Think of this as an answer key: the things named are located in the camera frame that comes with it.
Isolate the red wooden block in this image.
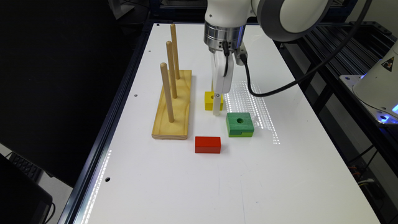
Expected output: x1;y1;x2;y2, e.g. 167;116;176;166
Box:
195;136;221;154

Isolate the wooden peg board base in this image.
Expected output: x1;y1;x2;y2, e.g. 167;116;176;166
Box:
152;70;192;140

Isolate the wooden peg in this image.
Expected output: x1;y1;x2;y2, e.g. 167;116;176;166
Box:
170;24;180;80
166;41;177;99
160;62;174;123

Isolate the yellow wooden block with hole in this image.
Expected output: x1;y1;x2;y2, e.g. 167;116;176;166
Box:
205;91;214;111

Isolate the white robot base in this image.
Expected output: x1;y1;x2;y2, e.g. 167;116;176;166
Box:
340;44;397;125

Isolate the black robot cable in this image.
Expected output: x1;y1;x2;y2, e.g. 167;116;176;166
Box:
241;0;373;98

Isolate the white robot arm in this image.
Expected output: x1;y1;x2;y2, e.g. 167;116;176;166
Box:
204;0;332;115

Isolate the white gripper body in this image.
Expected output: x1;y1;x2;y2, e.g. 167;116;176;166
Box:
211;51;234;94

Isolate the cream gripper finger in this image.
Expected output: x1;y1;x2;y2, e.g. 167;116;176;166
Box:
213;93;222;116

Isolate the rear wooden peg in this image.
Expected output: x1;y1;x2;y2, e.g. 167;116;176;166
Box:
170;24;180;80

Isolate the front wooden peg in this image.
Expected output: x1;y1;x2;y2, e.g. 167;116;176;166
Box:
160;62;174;123

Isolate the middle wooden peg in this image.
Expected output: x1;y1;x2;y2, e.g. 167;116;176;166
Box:
166;41;177;99

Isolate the green wooden block with hole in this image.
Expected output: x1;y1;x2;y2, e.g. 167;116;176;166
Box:
226;113;254;138

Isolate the black aluminium frame rack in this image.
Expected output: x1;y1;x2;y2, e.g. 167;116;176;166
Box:
276;22;397;172

